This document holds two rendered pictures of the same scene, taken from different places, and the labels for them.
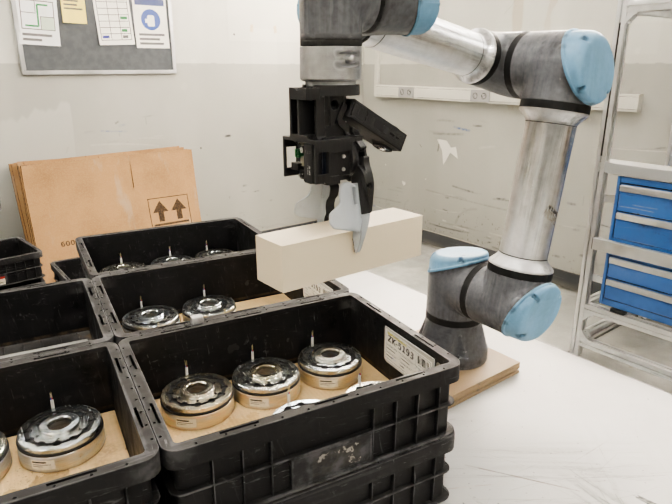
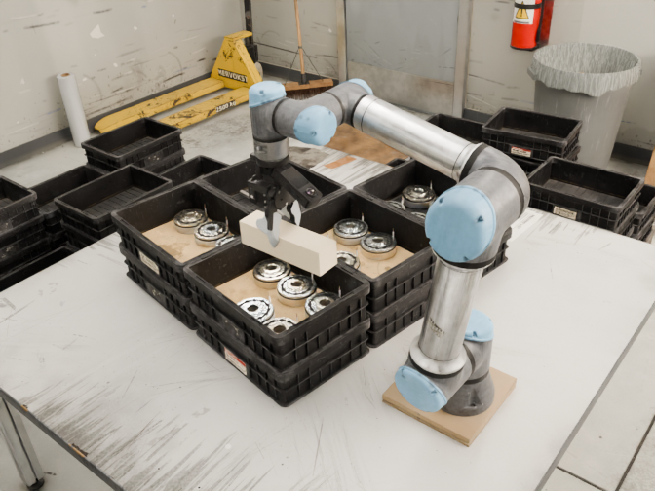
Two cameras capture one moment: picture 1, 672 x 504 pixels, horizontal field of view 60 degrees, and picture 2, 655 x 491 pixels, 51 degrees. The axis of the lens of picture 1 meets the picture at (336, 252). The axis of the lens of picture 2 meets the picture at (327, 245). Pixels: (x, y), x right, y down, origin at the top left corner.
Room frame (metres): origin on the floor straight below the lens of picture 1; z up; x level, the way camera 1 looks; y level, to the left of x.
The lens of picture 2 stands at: (0.58, -1.32, 1.91)
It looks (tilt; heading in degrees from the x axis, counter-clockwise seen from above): 33 degrees down; 78
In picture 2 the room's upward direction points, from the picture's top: 3 degrees counter-clockwise
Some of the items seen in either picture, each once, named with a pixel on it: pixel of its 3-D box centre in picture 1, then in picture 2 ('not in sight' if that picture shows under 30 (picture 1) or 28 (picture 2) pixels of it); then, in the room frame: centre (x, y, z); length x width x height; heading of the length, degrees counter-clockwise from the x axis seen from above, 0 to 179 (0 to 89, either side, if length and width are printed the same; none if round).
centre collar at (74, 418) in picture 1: (59, 424); not in sight; (0.65, 0.36, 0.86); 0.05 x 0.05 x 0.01
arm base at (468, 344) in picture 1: (452, 331); (462, 377); (1.10, -0.24, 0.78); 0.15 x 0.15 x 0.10
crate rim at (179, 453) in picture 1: (284, 358); (274, 279); (0.72, 0.07, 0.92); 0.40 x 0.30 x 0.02; 119
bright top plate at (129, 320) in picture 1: (150, 317); (351, 227); (0.99, 0.35, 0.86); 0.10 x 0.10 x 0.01
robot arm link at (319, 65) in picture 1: (332, 66); (270, 146); (0.74, 0.00, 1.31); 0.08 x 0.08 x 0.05
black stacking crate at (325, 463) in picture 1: (285, 390); (276, 295); (0.72, 0.07, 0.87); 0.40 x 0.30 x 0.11; 119
